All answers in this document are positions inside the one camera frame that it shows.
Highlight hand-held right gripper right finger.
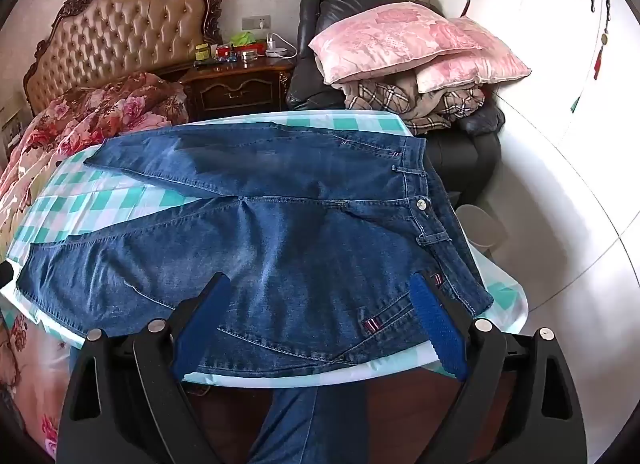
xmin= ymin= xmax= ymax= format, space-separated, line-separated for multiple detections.
xmin=409 ymin=269 xmax=588 ymax=464

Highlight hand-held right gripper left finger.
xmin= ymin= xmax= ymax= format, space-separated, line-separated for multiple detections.
xmin=56 ymin=271 xmax=236 ymax=464

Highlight blue denim pants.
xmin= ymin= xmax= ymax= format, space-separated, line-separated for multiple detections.
xmin=15 ymin=121 xmax=496 ymax=380

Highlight white stool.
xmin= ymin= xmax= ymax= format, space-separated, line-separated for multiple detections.
xmin=455 ymin=204 xmax=506 ymax=250

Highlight green checkered tablecloth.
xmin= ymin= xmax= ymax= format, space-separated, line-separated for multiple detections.
xmin=0 ymin=109 xmax=531 ymax=387

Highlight plaid blanket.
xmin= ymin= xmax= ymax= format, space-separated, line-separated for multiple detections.
xmin=342 ymin=69 xmax=488 ymax=135

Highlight floral blanket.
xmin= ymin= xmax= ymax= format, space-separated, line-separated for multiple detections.
xmin=0 ymin=72 xmax=191 ymax=462

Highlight dark wooden nightstand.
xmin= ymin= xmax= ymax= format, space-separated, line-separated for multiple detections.
xmin=180 ymin=52 xmax=296 ymax=122

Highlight small pink floral pillow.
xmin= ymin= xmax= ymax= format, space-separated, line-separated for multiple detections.
xmin=415 ymin=17 xmax=532 ymax=94

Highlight black leather armchair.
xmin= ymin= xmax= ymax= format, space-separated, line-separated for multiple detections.
xmin=285 ymin=0 xmax=506 ymax=195

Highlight large pink floral pillow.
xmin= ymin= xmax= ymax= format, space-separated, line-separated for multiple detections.
xmin=307 ymin=2 xmax=483 ymax=85

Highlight white wardrobe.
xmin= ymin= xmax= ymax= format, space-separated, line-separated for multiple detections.
xmin=432 ymin=0 xmax=640 ymax=195

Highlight tufted leather headboard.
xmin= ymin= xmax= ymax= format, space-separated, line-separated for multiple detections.
xmin=22 ymin=0 xmax=226 ymax=117

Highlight red tassel ornament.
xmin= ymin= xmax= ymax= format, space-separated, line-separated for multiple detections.
xmin=593 ymin=0 xmax=612 ymax=81

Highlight white charger with cable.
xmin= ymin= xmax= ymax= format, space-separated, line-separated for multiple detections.
xmin=265 ymin=33 xmax=296 ymax=58

